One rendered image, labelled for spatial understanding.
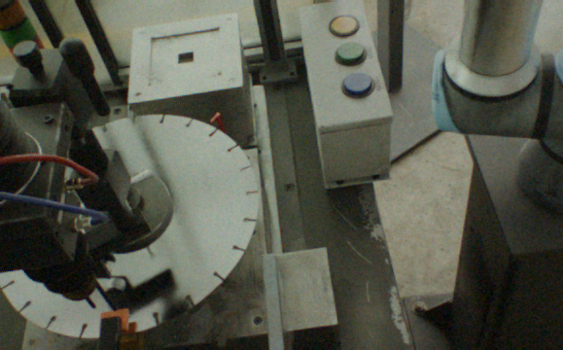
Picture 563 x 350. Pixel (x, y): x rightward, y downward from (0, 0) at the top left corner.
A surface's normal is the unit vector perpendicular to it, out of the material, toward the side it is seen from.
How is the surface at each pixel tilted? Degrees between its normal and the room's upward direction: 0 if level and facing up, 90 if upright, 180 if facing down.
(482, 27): 98
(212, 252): 0
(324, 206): 0
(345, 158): 90
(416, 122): 0
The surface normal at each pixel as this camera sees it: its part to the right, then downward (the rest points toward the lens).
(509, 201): -0.13, -0.61
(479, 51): -0.55, 0.76
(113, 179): 0.99, -0.03
